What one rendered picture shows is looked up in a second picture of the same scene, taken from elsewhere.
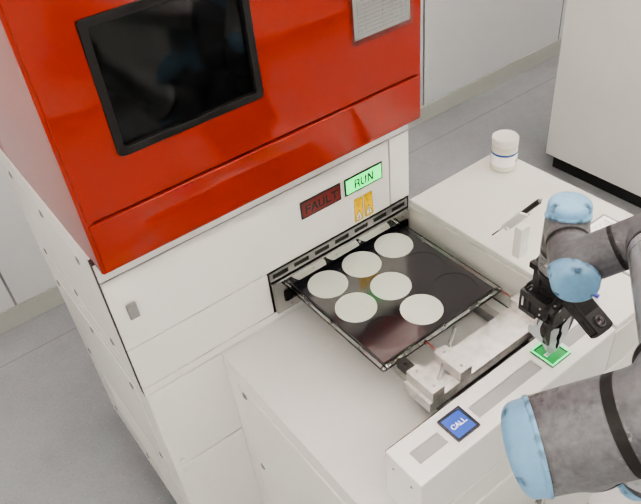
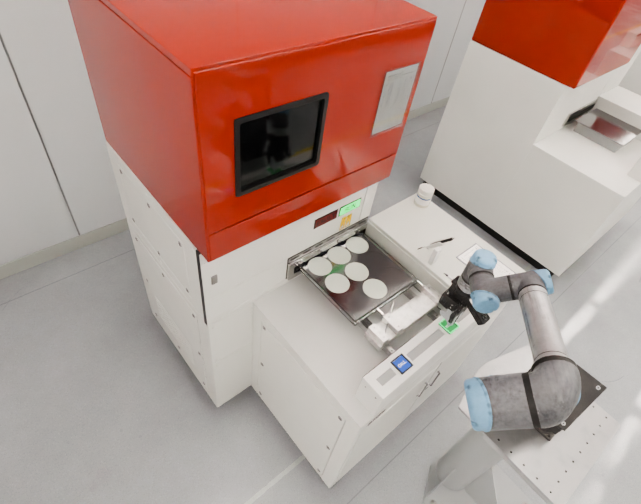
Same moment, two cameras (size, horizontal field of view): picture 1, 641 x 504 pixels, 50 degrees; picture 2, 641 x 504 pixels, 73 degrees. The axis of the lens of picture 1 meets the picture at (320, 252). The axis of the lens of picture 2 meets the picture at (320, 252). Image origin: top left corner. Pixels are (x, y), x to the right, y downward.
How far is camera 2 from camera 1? 0.38 m
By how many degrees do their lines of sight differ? 13
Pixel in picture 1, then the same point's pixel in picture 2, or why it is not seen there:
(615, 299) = not seen: hidden behind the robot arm
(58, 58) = (219, 140)
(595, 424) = (521, 403)
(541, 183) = (442, 218)
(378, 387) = (347, 332)
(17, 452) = (84, 336)
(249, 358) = (270, 306)
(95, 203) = (216, 223)
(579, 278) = (490, 303)
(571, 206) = (487, 259)
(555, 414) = (499, 394)
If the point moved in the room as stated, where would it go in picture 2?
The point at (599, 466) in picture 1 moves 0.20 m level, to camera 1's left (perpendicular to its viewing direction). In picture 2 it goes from (518, 422) to (430, 430)
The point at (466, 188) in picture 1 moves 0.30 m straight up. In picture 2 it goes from (401, 215) to (420, 160)
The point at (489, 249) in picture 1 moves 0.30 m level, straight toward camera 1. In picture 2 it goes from (415, 257) to (412, 315)
